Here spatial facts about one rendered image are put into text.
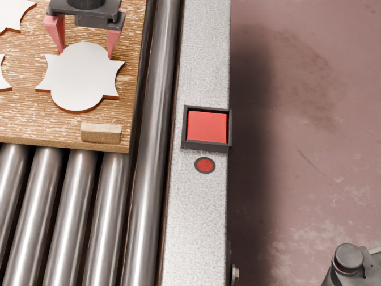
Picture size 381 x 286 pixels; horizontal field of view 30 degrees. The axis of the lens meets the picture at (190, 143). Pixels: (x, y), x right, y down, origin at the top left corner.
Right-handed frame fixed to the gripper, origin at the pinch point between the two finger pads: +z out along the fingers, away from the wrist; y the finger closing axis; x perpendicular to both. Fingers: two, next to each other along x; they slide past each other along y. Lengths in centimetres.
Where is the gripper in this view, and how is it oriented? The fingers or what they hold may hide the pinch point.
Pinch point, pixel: (86, 51)
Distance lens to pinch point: 114.8
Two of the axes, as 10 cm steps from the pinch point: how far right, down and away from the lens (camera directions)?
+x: 0.6, -6.4, 7.7
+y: 9.9, 1.0, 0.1
